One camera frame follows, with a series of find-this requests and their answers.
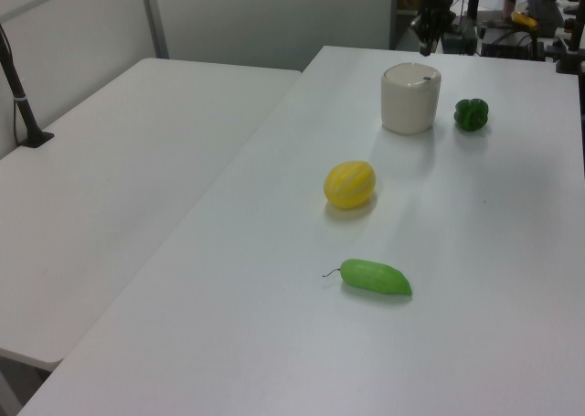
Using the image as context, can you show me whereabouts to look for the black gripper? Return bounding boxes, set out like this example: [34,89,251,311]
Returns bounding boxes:
[417,0,454,55]

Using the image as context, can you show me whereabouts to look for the cream hinged bin lid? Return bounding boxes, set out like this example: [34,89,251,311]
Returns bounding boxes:
[383,62,442,88]

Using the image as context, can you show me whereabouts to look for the cream plastic garbage bin body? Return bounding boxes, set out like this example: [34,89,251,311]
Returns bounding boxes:
[380,66,443,136]

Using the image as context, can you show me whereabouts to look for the dark equipment box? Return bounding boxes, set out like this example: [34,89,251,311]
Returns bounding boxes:
[440,15,478,55]

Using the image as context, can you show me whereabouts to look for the black flat electronic device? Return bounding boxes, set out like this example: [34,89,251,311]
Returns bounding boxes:
[477,24,536,59]

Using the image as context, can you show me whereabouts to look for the dark green toy bell pepper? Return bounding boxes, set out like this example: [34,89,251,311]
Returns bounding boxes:
[452,97,492,133]

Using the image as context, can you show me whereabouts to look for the yellow handheld tool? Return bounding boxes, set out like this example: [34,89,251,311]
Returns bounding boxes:
[510,10,538,28]

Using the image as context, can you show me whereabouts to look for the black clamp stand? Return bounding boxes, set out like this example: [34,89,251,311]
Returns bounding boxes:
[543,16,585,75]

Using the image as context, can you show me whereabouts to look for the yellow striped toy melon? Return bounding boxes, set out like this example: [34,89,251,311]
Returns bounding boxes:
[323,160,378,210]

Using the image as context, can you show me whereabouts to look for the light green toy cucumber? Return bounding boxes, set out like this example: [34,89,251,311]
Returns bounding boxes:
[322,258,414,297]

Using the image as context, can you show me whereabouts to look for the black pole with flat base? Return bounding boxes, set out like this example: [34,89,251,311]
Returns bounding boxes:
[0,22,56,150]

